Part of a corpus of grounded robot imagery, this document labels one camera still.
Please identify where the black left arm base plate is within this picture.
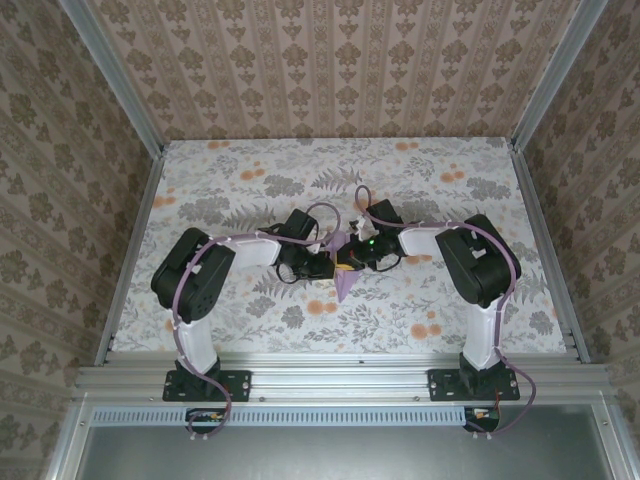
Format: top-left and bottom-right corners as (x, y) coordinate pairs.
(162, 368), (253, 403)

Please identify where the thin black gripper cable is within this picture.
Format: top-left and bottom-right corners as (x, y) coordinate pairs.
(370, 249), (402, 275)
(274, 258), (304, 287)

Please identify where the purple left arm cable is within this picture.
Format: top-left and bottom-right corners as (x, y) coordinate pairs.
(169, 201), (344, 444)

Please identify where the black electronics module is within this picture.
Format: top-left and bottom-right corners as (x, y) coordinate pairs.
(462, 406), (502, 434)
(185, 407), (226, 435)

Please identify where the grey metal panel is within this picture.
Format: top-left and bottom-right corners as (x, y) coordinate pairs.
(74, 423), (609, 480)

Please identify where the thin black right gripper cable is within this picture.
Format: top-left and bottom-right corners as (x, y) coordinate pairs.
(370, 249), (402, 275)

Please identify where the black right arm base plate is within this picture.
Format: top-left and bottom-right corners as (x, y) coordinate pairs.
(428, 368), (522, 403)

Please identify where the floral patterned table cover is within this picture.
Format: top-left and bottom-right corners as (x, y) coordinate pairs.
(107, 138), (571, 356)

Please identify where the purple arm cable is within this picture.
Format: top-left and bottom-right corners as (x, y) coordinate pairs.
(353, 184), (540, 442)
(169, 201), (344, 444)

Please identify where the thin black left gripper cable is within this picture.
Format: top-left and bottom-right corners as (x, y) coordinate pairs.
(274, 258), (304, 287)

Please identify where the slotted grey cable duct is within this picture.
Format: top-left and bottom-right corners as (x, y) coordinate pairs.
(91, 406), (471, 428)

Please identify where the purple paper sheet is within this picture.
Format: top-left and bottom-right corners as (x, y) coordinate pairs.
(325, 229), (365, 305)

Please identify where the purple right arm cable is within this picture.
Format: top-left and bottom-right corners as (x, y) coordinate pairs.
(353, 184), (540, 442)

